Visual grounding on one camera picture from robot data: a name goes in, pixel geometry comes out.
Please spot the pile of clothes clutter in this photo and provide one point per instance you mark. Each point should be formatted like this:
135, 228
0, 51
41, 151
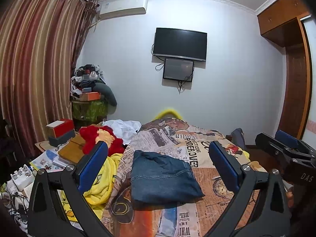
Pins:
85, 77

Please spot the wall mounted black television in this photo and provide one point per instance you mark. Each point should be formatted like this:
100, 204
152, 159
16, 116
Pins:
180, 43

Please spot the brown wooden wardrobe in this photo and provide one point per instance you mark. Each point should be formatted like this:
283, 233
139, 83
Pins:
281, 24

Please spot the striped brown curtain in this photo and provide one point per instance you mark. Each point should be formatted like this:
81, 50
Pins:
40, 44

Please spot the person's right hand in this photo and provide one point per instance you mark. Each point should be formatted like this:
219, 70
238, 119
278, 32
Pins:
293, 196

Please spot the red and white box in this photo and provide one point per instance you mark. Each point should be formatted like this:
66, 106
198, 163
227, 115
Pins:
60, 127

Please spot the white cloth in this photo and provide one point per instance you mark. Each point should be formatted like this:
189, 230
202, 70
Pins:
125, 130

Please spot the red plush flower toy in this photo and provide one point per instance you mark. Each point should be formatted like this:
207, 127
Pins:
93, 134

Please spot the white bottle tray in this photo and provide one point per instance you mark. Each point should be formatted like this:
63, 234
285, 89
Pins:
22, 177

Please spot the brown wooden board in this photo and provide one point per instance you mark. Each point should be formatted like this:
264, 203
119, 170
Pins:
73, 151

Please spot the white air conditioner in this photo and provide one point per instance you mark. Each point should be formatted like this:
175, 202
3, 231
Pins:
122, 8

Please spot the blue denim jacket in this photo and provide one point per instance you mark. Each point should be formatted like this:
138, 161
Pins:
161, 179

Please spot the small wall monitor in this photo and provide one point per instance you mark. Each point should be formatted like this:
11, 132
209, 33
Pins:
178, 69

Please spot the yellow fleece blanket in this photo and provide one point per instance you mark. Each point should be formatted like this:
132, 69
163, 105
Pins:
102, 187

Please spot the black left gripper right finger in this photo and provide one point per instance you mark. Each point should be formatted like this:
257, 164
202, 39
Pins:
259, 204

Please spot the newspaper print bed sheet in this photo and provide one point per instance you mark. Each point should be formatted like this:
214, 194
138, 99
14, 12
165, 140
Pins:
178, 139

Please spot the grey neck pillow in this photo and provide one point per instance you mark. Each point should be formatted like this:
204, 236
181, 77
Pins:
106, 91

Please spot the dark blue bag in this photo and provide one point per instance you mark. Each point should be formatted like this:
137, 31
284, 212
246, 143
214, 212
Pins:
237, 138

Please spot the orange box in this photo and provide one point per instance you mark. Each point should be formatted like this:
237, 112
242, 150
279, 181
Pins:
91, 96

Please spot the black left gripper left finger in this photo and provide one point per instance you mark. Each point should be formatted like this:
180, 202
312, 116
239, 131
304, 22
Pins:
46, 215

